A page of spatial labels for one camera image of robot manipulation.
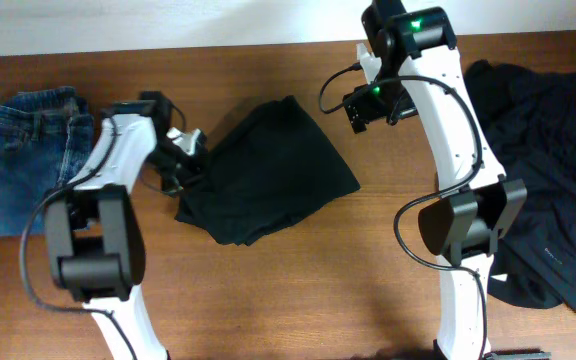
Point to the black jacket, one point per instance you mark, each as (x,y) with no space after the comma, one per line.
(529,119)

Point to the folded blue jeans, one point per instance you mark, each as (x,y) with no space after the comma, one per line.
(46,138)

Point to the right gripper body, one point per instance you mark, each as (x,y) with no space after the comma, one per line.
(376,102)

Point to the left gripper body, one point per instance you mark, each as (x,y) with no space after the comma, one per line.
(177,167)

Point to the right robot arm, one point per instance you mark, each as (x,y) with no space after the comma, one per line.
(412,67)

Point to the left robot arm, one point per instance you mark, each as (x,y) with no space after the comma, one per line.
(95,246)

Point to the black trousers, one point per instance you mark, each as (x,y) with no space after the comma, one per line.
(274,169)

